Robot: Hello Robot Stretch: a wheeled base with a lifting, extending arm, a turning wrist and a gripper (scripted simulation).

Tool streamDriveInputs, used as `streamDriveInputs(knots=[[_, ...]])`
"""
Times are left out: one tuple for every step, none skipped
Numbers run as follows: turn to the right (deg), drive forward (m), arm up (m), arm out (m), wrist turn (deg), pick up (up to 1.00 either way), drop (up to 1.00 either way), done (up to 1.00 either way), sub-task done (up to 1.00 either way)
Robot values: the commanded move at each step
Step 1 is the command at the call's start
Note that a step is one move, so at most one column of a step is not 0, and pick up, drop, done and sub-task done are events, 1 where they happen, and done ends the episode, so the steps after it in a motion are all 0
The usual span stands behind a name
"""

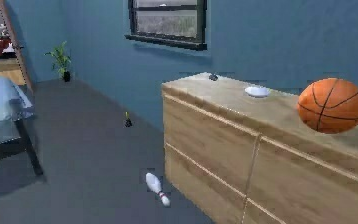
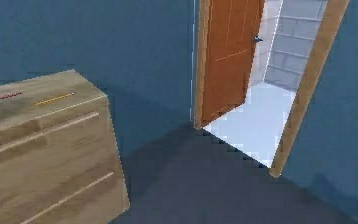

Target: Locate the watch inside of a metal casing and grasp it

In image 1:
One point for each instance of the small dark metal watch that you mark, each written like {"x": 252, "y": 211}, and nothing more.
{"x": 213, "y": 77}

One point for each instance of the wooden chest of drawers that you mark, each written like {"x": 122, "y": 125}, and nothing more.
{"x": 213, "y": 140}

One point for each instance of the small black and yellow bottle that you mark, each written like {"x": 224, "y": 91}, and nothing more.
{"x": 128, "y": 120}

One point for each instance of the white bowling pin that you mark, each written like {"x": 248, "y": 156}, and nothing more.
{"x": 156, "y": 187}

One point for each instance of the white bowl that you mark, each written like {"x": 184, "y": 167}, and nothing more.
{"x": 257, "y": 91}

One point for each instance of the black framed window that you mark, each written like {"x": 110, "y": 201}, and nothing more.
{"x": 168, "y": 21}

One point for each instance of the green potted house plant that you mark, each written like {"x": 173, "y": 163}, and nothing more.
{"x": 61, "y": 60}

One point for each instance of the orange basketball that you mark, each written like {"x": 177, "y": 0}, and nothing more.
{"x": 332, "y": 106}

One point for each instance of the bed with blue cover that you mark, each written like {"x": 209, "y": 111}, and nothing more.
{"x": 5, "y": 110}

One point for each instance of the wooden door frame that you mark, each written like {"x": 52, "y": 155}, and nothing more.
{"x": 17, "y": 43}

